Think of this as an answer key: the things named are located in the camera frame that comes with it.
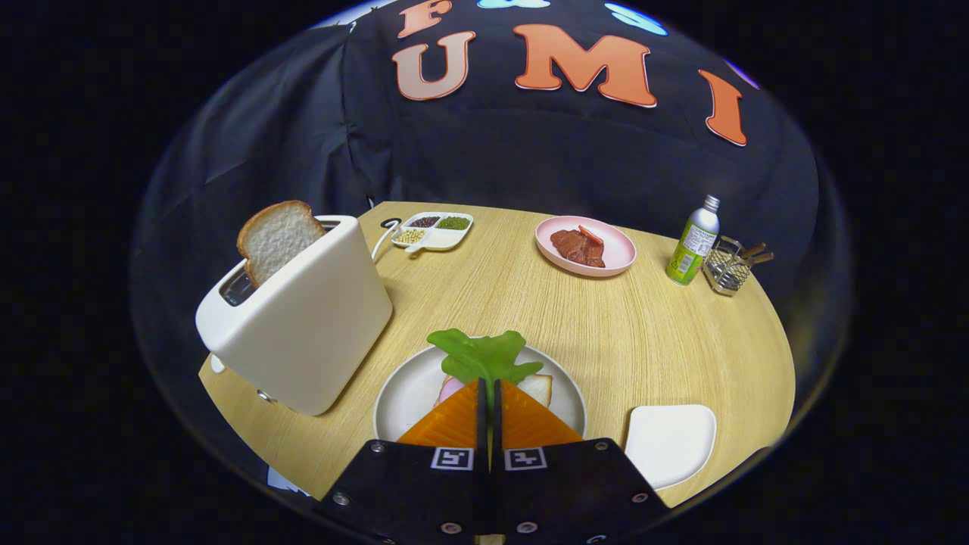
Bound white divided dish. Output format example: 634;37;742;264
391;212;475;254

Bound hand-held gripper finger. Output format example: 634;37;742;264
314;376;493;545
491;376;673;545

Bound green label metal bottle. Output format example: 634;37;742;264
665;195;721;286

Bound green lettuce leaf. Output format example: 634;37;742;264
427;329;544;413

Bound small white bread slice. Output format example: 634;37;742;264
517;373;553;410

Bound white toaster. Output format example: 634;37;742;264
195;215;394;416

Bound pink plate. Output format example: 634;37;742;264
534;216;637;278

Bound wire mesh basket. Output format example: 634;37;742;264
702;235;752;297

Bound black backdrop cloth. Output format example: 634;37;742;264
129;0;852;455

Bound white round plate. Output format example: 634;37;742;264
373;344;588;444

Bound red meat slices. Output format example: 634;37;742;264
550;229;606;269

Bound white toaster cable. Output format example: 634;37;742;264
370;224;400;262

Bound white square plate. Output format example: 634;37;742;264
625;404;718;491

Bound brown crust bread slice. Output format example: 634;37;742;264
237;201;328;288

